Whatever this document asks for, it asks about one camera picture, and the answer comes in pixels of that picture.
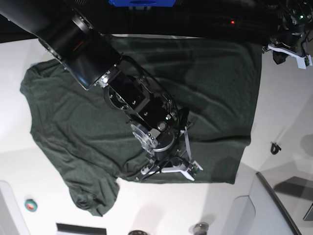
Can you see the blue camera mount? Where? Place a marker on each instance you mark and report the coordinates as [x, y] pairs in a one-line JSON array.
[[133, 3]]

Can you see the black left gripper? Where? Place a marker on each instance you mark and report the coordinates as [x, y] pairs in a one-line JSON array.
[[289, 42]]

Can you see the dark green t-shirt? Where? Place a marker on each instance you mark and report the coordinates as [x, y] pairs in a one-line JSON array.
[[91, 144]]

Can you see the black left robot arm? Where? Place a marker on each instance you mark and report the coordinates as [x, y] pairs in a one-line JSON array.
[[291, 14]]

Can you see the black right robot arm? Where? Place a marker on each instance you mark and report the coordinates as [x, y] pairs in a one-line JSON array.
[[156, 121]]

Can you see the small black clip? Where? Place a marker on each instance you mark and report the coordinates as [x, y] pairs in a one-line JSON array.
[[275, 148]]

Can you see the round metal knob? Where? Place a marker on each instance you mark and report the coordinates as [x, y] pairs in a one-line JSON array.
[[200, 228]]

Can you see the white slotted vent plate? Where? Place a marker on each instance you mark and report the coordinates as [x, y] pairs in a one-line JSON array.
[[66, 229]]

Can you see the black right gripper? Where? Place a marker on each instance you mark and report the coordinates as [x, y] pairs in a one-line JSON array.
[[167, 152]]

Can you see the green red tape roll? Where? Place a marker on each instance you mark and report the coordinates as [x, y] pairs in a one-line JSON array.
[[31, 205]]

